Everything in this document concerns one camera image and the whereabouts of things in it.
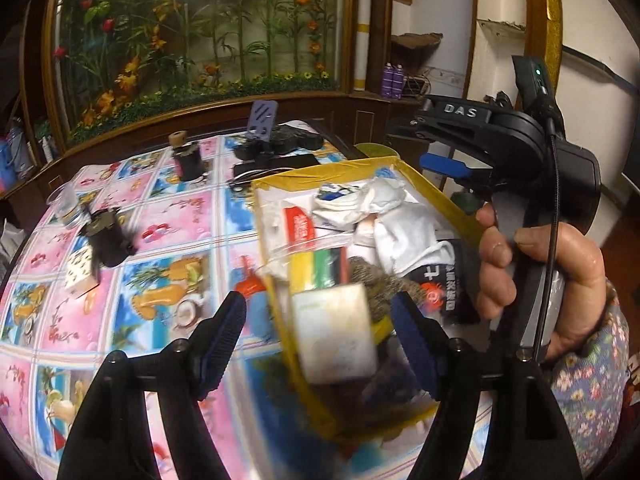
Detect white cloth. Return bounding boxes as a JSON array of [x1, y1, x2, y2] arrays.
[[312, 177, 456, 276]]

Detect yellow cardboard box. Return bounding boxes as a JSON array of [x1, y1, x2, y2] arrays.
[[252, 156, 480, 445]]

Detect brown speckled knit item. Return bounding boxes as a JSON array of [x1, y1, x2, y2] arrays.
[[347, 257, 426, 323]]

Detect white sponge block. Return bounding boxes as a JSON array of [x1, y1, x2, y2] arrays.
[[291, 284, 378, 386]]

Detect blue tissue pack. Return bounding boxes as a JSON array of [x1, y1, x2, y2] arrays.
[[317, 183, 360, 202]]

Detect multicolour sponge pack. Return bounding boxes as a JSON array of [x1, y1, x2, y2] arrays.
[[262, 246, 349, 295]]

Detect floral sleeve forearm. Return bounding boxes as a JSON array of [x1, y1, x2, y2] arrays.
[[550, 283, 629, 476]]

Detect person right hand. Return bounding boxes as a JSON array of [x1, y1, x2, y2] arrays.
[[475, 204, 606, 360]]

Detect purple bottles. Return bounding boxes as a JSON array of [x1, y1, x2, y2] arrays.
[[381, 63, 405, 100]]

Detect black glasses case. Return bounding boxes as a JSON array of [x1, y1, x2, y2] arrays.
[[232, 154, 319, 178]]

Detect lemon print tissue pack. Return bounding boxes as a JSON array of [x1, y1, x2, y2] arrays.
[[64, 245, 100, 298]]

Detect purple phone stand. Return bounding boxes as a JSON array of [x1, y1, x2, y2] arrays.
[[246, 100, 278, 142]]

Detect colourful plastic tablecloth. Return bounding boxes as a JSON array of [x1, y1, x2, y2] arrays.
[[1, 132, 426, 479]]

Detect black toothed container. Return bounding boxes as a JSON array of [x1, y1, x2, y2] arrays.
[[79, 208, 137, 268]]

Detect clear plastic cup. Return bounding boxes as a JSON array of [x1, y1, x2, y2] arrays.
[[47, 183, 82, 229]]

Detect black jar with cork lid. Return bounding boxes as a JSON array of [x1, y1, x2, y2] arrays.
[[168, 130, 205, 182]]

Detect flower mural panel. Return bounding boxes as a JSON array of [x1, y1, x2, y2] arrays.
[[54, 0, 342, 145]]

